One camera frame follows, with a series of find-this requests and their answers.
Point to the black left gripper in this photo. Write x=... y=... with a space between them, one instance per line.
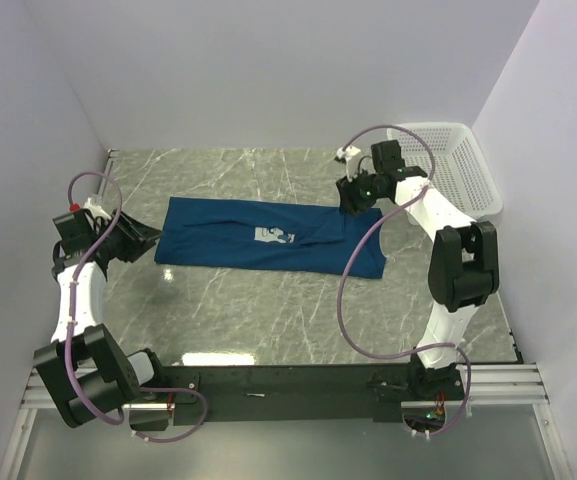
x=138 y=236

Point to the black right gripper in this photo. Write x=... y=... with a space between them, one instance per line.
x=347 y=197

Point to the blue t shirt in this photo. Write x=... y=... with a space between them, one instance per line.
x=258 y=235

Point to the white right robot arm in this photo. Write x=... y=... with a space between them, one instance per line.
x=464 y=267

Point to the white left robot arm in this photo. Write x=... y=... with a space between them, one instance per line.
x=83 y=364

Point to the white plastic basket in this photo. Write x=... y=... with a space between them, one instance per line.
x=462 y=173

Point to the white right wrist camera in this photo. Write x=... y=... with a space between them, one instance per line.
x=351 y=157

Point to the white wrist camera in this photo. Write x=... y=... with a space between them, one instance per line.
x=90 y=205
x=351 y=157

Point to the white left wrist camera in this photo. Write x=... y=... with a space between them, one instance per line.
x=90 y=205

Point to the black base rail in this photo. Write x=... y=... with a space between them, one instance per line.
x=372 y=391

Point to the aluminium frame rail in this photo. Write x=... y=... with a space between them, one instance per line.
x=35 y=394

